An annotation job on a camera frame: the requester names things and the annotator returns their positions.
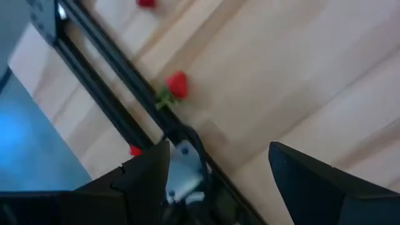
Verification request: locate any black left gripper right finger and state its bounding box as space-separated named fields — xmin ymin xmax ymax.
xmin=269 ymin=141 xmax=400 ymax=225

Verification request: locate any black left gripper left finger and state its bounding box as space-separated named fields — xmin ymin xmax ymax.
xmin=76 ymin=141 xmax=171 ymax=225

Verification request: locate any small red plastic piece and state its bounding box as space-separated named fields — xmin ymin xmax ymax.
xmin=129 ymin=144 xmax=143 ymax=157

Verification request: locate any red cherry with stem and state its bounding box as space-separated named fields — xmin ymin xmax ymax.
xmin=136 ymin=0 xmax=156 ymax=9

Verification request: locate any silver mounting bracket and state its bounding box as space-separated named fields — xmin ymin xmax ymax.
xmin=164 ymin=139 xmax=209 ymax=204

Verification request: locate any black aluminium table frame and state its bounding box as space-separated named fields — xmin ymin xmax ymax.
xmin=52 ymin=0 xmax=269 ymax=225

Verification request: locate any grey corner bracket plate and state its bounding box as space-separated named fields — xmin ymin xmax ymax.
xmin=26 ymin=0 xmax=61 ymax=46

